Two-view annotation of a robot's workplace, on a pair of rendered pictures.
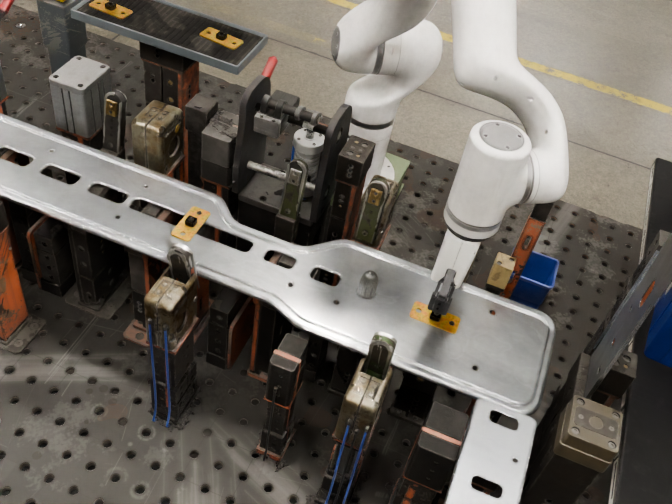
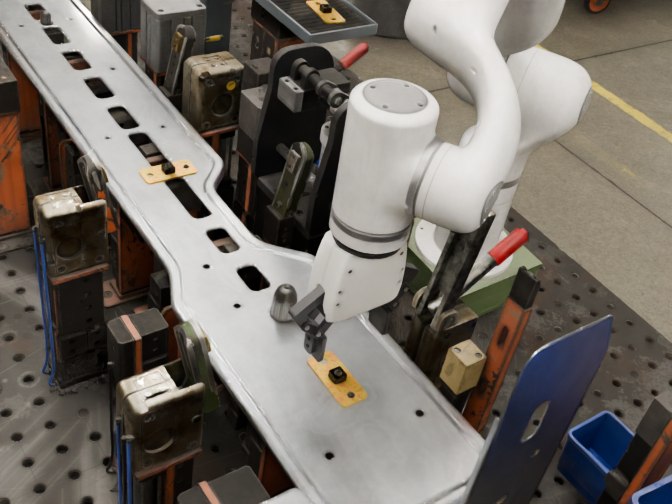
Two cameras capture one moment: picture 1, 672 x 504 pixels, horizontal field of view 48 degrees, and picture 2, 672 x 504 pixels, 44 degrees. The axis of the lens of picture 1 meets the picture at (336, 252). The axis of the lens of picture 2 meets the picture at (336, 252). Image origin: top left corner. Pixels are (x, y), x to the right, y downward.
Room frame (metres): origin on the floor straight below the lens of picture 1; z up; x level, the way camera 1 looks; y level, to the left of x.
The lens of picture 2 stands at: (0.25, -0.57, 1.77)
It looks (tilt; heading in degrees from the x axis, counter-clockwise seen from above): 39 degrees down; 36
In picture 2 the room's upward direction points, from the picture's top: 11 degrees clockwise
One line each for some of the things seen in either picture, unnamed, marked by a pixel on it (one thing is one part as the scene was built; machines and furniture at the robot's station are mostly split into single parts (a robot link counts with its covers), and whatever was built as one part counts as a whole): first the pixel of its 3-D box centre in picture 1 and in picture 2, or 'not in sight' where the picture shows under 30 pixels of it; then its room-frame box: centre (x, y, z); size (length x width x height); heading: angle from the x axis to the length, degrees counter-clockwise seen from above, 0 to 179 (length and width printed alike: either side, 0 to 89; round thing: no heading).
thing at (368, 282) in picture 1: (367, 285); (284, 303); (0.86, -0.06, 1.02); 0.03 x 0.03 x 0.07
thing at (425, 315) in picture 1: (435, 315); (337, 375); (0.83, -0.19, 1.01); 0.08 x 0.04 x 0.01; 77
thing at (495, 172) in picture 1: (491, 172); (388, 156); (0.83, -0.19, 1.33); 0.09 x 0.08 x 0.13; 106
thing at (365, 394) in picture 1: (350, 440); (157, 474); (0.64, -0.08, 0.87); 0.12 x 0.09 x 0.35; 167
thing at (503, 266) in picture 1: (477, 325); (434, 446); (0.93, -0.29, 0.88); 0.04 x 0.04 x 0.36; 77
